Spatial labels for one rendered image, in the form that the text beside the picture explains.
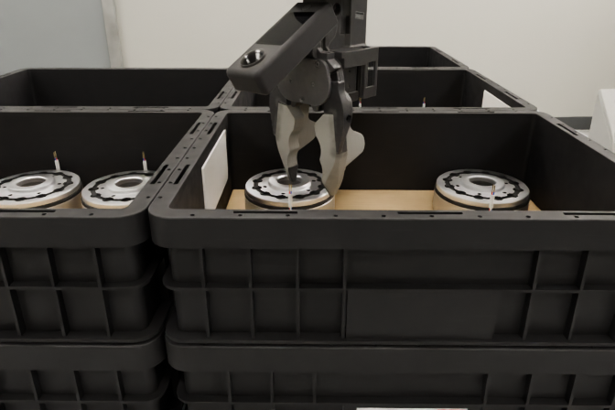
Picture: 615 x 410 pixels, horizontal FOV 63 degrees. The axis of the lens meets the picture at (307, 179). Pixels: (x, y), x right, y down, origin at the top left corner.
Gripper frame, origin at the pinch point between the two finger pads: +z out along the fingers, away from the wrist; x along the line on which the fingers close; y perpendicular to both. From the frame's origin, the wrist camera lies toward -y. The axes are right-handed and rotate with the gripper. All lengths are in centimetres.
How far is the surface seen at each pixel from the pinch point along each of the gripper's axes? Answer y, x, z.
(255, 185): -2.2, 6.0, 1.7
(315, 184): 2.1, 0.7, 1.4
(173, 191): -18.6, -3.0, -5.3
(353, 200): 7.2, -1.1, 4.6
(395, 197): 11.5, -4.2, 4.6
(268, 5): 208, 225, -1
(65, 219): -26.1, -1.3, -5.1
